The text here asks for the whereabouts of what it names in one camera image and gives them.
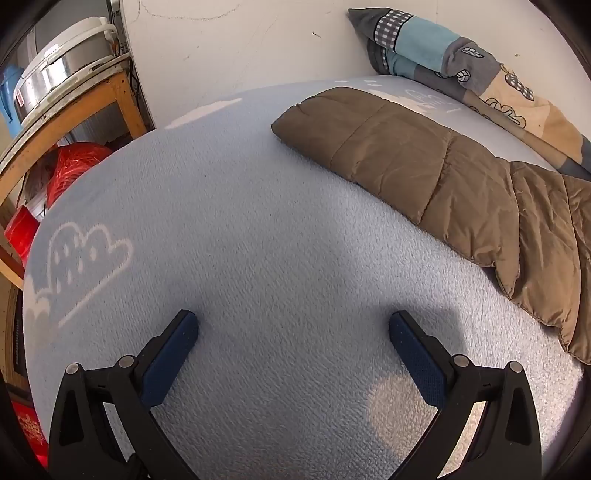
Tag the red patterned box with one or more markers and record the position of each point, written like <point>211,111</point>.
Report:
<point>30,429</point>

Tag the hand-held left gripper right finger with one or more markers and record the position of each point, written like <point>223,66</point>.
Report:
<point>420,364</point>

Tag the red plastic bag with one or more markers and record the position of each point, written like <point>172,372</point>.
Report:
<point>76,170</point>

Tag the patchwork rolled quilt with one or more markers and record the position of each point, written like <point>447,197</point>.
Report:
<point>425,46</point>

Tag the blue plastic jug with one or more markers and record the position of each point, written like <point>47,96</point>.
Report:
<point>9,92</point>

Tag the wooden side table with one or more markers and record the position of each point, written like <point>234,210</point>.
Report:
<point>69,117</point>

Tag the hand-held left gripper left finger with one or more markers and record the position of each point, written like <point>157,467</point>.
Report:
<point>168,360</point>

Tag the brown padded jacket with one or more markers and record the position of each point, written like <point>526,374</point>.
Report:
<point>392,157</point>

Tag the light blue cloud-print blanket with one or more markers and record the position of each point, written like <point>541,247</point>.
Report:
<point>254,254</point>

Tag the white rice cooker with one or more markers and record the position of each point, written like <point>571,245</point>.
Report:
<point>69,60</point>

